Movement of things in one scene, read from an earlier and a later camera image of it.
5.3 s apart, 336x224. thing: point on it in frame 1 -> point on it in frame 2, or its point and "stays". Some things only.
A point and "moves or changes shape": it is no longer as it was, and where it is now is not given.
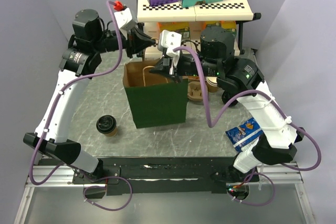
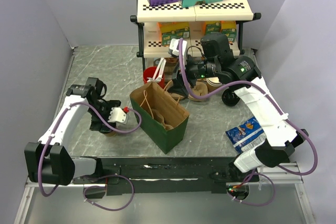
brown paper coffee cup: (112, 134) stays
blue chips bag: (244, 136) stays
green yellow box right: (229, 25) stays
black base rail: (163, 175) stays
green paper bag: (155, 99) moves or changes shape
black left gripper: (137, 41) -> (96, 124)
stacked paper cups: (212, 84) stays
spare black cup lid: (226, 96) stays
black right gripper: (162, 67) -> (178, 86)
